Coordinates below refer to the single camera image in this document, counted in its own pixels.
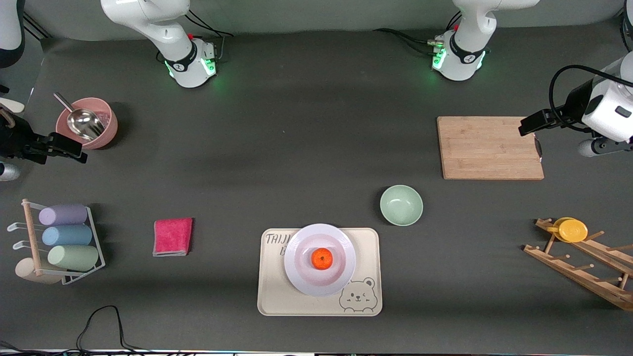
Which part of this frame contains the orange fruit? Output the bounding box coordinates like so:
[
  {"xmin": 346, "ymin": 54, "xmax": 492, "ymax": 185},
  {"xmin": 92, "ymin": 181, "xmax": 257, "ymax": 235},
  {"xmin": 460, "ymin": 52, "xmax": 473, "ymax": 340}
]
[{"xmin": 311, "ymin": 248, "xmax": 334, "ymax": 271}]

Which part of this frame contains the white round plate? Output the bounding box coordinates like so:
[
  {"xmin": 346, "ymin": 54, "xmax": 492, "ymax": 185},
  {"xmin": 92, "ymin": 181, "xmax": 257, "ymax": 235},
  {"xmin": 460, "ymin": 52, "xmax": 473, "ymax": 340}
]
[{"xmin": 283, "ymin": 223, "xmax": 357, "ymax": 298}]

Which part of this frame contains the pink bowl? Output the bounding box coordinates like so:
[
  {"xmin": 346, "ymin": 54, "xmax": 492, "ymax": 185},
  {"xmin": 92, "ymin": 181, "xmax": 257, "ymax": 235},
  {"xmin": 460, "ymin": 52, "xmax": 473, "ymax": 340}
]
[{"xmin": 55, "ymin": 97, "xmax": 119, "ymax": 150}]

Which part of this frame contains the thin black table cable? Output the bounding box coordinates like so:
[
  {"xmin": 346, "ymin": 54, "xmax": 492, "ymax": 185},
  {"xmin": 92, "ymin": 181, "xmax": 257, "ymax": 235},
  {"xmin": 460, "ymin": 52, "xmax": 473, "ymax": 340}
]
[{"xmin": 0, "ymin": 305, "xmax": 164, "ymax": 356}]

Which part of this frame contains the wooden peg drying rack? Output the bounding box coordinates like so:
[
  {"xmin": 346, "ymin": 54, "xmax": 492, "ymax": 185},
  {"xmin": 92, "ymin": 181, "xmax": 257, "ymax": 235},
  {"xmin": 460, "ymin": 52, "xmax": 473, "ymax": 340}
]
[{"xmin": 523, "ymin": 218, "xmax": 633, "ymax": 312}]

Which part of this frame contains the pink folded cloth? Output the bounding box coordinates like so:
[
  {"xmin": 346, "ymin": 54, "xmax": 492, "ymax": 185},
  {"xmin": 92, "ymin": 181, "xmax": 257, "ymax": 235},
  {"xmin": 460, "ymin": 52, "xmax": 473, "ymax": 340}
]
[{"xmin": 152, "ymin": 218, "xmax": 194, "ymax": 257}]

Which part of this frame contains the cream tray with bear print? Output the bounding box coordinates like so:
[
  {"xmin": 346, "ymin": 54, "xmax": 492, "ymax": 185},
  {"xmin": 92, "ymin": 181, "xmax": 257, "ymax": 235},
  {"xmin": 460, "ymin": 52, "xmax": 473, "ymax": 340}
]
[{"xmin": 257, "ymin": 227, "xmax": 383, "ymax": 317}]

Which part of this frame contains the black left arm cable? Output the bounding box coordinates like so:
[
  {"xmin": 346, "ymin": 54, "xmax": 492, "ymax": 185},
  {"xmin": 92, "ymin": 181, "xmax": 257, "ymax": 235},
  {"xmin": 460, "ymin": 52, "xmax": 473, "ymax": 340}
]
[{"xmin": 549, "ymin": 64, "xmax": 633, "ymax": 132}]

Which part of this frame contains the metal scoop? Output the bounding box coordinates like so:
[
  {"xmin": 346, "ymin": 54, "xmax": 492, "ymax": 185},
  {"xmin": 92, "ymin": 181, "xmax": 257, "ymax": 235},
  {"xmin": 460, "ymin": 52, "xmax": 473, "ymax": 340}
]
[{"xmin": 53, "ymin": 92, "xmax": 106, "ymax": 141}]

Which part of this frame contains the pale green bowl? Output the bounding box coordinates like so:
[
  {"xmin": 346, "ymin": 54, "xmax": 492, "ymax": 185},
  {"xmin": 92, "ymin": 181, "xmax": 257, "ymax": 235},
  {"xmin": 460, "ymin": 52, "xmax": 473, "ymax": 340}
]
[{"xmin": 380, "ymin": 185, "xmax": 424, "ymax": 227}]

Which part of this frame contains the black base cable bundle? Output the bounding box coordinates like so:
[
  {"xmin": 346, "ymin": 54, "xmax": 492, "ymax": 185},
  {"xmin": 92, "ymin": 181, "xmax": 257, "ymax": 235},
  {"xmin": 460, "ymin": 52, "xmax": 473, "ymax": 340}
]
[
  {"xmin": 157, "ymin": 10, "xmax": 234, "ymax": 64},
  {"xmin": 372, "ymin": 12, "xmax": 463, "ymax": 56}
]

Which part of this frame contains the green cup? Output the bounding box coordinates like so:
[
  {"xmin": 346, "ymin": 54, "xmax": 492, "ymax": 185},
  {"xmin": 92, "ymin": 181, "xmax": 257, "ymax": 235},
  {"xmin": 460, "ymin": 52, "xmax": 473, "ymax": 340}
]
[{"xmin": 47, "ymin": 245, "xmax": 99, "ymax": 271}]

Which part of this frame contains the blue cup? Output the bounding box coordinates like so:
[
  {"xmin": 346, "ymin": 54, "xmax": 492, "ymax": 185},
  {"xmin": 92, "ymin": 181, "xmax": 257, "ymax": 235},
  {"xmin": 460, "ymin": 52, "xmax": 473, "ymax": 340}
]
[{"xmin": 42, "ymin": 225, "xmax": 93, "ymax": 247}]

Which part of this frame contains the beige cup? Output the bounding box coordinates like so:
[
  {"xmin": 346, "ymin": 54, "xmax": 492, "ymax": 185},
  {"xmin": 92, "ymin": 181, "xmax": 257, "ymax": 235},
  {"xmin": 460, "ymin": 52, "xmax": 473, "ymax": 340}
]
[{"xmin": 15, "ymin": 258, "xmax": 65, "ymax": 285}]

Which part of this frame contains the wooden cutting board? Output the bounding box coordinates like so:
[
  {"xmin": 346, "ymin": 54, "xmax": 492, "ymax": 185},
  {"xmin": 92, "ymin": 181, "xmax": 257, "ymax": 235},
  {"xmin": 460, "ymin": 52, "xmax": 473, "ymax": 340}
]
[{"xmin": 437, "ymin": 116, "xmax": 545, "ymax": 180}]

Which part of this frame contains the purple cup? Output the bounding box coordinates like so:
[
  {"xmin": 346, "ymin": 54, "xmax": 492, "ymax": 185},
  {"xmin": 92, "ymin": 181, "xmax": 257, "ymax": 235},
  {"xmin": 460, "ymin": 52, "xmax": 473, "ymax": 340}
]
[{"xmin": 39, "ymin": 204, "xmax": 89, "ymax": 226}]

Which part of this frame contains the white wire cup rack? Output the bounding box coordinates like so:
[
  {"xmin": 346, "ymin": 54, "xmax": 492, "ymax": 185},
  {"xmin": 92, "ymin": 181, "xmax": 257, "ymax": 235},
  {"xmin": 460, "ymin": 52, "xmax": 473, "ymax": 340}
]
[{"xmin": 7, "ymin": 199, "xmax": 106, "ymax": 286}]

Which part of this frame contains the yellow cup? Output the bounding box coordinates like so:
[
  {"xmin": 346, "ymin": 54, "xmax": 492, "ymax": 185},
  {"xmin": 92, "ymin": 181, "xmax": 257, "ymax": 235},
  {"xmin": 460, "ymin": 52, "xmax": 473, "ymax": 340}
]
[{"xmin": 546, "ymin": 217, "xmax": 589, "ymax": 243}]

